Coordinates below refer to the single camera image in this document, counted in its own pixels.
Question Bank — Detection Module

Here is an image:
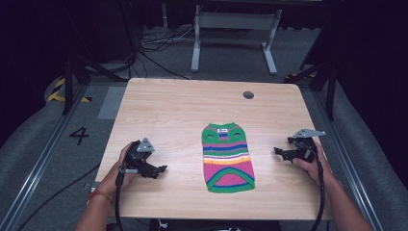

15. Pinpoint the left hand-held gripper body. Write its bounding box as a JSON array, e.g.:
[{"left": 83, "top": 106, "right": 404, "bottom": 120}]
[{"left": 118, "top": 137, "right": 161, "bottom": 180}]

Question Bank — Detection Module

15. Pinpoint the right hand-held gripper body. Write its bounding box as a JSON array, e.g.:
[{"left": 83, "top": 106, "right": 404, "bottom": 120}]
[{"left": 282, "top": 128, "right": 326, "bottom": 164}]

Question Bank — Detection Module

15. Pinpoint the striped knitted pet sweater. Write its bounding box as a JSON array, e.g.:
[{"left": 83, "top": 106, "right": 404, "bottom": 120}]
[{"left": 201, "top": 121, "right": 256, "bottom": 194}]

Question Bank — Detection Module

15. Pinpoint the person's left hand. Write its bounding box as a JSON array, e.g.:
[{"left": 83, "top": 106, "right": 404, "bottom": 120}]
[{"left": 97, "top": 141, "right": 140, "bottom": 194}]

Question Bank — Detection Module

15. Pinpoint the person's right hand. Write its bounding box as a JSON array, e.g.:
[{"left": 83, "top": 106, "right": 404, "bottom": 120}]
[{"left": 292, "top": 141, "right": 337, "bottom": 191}]

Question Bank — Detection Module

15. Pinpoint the black metal stand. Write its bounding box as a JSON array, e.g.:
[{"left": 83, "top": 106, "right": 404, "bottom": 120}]
[
  {"left": 283, "top": 61, "right": 338, "bottom": 122},
  {"left": 61, "top": 0, "right": 129, "bottom": 116}
]

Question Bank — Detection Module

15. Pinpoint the yellow black hazard tape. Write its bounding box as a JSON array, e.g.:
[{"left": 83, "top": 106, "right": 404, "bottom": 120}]
[{"left": 47, "top": 77, "right": 92, "bottom": 104}]

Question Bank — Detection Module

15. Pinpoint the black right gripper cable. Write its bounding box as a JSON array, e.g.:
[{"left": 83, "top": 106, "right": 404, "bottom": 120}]
[{"left": 301, "top": 144, "right": 326, "bottom": 231}]

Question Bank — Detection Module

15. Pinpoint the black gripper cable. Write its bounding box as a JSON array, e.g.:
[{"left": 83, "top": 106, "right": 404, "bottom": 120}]
[
  {"left": 114, "top": 171, "right": 125, "bottom": 231},
  {"left": 301, "top": 144, "right": 326, "bottom": 231}
]

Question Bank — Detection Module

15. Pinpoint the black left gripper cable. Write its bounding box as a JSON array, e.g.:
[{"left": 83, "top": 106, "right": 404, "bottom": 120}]
[{"left": 114, "top": 171, "right": 125, "bottom": 231}]

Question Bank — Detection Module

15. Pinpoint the red string bracelet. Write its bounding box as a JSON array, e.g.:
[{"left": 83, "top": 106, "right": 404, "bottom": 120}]
[{"left": 89, "top": 190, "right": 114, "bottom": 204}]

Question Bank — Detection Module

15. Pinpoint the black floor cable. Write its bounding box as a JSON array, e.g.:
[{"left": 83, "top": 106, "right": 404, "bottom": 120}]
[{"left": 15, "top": 163, "right": 102, "bottom": 231}]

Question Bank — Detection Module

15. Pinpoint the bundle of floor cables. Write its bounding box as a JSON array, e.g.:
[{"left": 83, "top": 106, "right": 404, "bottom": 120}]
[{"left": 128, "top": 25, "right": 196, "bottom": 81}]

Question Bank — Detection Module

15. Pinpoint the grey metal table frame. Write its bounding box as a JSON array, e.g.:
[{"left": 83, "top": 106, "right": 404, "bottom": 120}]
[{"left": 191, "top": 4, "right": 283, "bottom": 76}]

